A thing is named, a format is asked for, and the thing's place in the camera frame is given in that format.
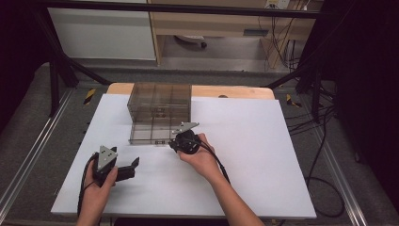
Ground white cabinet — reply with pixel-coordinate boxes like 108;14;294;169
48;8;157;61

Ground black floor cables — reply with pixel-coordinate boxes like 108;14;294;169
283;90;346;218

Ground yellow black tape strip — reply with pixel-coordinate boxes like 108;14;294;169
83;88;97;106
285;93;302;108

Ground chair base with caster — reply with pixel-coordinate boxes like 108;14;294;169
173;34;208;50

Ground black metal frame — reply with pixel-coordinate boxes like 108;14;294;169
31;0;328;124

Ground white power strip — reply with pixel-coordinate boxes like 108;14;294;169
264;0;291;9

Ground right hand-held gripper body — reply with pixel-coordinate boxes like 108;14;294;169
171;121;201;155

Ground smoky transparent drawer organizer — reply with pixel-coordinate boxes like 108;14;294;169
126;82;193;125

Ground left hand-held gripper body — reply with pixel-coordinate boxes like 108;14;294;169
92;145;119;188

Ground white board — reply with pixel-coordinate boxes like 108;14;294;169
50;93;318;219

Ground aluminium floor rail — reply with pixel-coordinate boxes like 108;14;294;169
309;125;368;226
0;89;74;218

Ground person's left hand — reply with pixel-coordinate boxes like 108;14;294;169
82;162;120;215

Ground wooden desk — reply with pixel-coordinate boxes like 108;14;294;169
147;0;326;69

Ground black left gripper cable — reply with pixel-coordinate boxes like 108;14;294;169
76;153;100;218

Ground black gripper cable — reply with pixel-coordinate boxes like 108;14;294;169
76;153;100;218
187;137;232;186

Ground person's right hand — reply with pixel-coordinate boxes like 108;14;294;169
177;133;223;183

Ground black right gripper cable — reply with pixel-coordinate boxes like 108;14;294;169
187;137;232;186

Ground dark curtain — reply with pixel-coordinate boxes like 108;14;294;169
0;0;51;133
323;0;399;215

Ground hanging black cables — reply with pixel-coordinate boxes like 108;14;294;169
257;8;311;72

